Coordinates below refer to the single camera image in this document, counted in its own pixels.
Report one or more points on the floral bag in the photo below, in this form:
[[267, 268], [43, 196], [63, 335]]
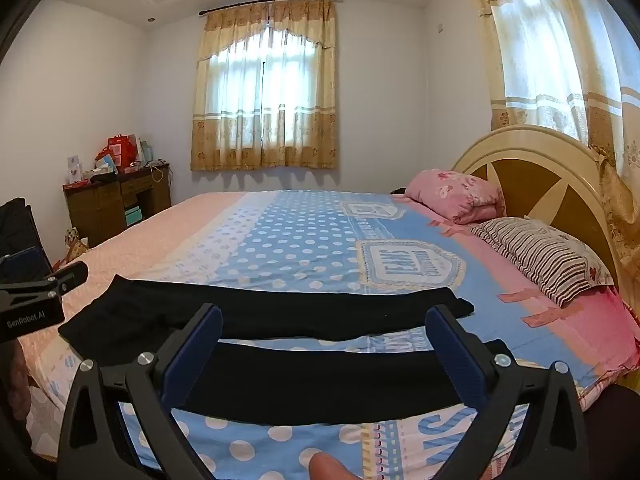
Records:
[[76, 245]]

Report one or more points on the cream wooden headboard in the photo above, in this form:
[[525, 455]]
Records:
[[545, 185]]

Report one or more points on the person's dark clothing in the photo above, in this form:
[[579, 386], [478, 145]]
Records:
[[615, 435]]

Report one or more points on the brown wooden desk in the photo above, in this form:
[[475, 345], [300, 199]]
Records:
[[100, 205]]

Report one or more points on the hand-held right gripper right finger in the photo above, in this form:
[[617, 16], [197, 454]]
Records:
[[457, 360]]

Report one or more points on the pink floral pillow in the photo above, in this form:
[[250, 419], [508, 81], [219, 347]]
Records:
[[450, 192]]

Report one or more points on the red gift bag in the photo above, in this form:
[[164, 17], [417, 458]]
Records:
[[121, 150]]

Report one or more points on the black bag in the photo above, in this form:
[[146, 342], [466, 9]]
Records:
[[17, 225]]

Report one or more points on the black pants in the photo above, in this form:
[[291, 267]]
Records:
[[300, 310]]

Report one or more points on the short yellow patterned curtain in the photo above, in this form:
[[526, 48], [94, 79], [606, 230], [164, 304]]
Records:
[[300, 140]]

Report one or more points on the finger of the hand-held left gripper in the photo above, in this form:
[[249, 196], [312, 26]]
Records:
[[67, 277], [22, 260]]

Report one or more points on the black curtain rod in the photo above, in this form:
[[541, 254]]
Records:
[[240, 7]]

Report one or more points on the blue pink dotted bedsheet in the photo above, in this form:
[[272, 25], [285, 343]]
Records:
[[300, 240]]

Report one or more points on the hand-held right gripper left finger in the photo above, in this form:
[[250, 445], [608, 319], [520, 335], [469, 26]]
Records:
[[192, 355]]

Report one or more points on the person's right hand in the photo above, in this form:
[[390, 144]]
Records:
[[332, 467]]

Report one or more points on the long yellow patterned curtain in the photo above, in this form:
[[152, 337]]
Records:
[[550, 35]]

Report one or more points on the teal box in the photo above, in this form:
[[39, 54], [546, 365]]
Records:
[[132, 216]]

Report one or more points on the striped pillow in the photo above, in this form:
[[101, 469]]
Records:
[[545, 255]]

